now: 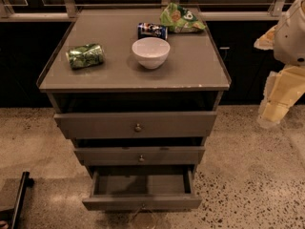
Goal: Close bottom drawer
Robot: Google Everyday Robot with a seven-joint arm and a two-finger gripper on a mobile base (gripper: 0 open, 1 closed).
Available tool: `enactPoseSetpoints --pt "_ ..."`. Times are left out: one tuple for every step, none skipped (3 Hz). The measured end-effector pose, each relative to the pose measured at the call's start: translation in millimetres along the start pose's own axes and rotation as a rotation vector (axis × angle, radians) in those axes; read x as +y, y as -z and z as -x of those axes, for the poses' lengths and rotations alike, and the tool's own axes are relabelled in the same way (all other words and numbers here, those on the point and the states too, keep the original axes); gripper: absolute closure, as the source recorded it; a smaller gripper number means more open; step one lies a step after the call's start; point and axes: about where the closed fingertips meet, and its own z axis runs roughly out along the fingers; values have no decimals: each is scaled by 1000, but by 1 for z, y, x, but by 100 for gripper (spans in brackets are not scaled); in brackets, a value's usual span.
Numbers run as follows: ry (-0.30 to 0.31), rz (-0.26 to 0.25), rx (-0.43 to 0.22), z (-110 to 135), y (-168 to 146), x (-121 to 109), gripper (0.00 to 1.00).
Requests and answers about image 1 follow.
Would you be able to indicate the grey bottom drawer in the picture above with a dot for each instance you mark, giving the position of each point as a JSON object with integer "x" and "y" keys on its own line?
{"x": 148, "y": 188}

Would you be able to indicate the grey middle drawer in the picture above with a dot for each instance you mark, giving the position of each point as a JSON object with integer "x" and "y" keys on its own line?
{"x": 110, "y": 156}

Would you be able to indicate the grey top drawer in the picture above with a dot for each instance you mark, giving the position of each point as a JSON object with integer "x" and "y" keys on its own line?
{"x": 135, "y": 125}

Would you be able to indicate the grey drawer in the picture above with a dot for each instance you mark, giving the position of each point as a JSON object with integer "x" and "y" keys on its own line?
{"x": 148, "y": 188}
{"x": 110, "y": 156}
{"x": 135, "y": 125}

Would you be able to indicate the green chip bag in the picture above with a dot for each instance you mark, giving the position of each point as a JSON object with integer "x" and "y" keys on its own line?
{"x": 180, "y": 20}

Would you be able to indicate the crushed green soda can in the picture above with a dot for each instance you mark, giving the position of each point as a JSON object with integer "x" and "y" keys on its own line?
{"x": 85, "y": 56}

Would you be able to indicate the metal window railing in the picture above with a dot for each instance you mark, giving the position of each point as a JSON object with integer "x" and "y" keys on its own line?
{"x": 152, "y": 10}

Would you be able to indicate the blue soda can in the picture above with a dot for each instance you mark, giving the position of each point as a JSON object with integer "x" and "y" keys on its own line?
{"x": 152, "y": 30}

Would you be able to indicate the black object on floor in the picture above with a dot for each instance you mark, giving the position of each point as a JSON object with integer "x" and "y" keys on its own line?
{"x": 10, "y": 215}

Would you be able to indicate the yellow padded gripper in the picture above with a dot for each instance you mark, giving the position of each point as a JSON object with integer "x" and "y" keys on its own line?
{"x": 291, "y": 38}

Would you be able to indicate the grey drawer cabinet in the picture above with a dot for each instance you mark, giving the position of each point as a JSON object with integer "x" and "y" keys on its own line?
{"x": 192, "y": 79}

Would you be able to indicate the white ceramic bowl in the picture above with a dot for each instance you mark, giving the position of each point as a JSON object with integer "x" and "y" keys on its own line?
{"x": 151, "y": 52}

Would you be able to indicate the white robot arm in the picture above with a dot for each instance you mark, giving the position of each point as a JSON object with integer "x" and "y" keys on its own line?
{"x": 293, "y": 17}

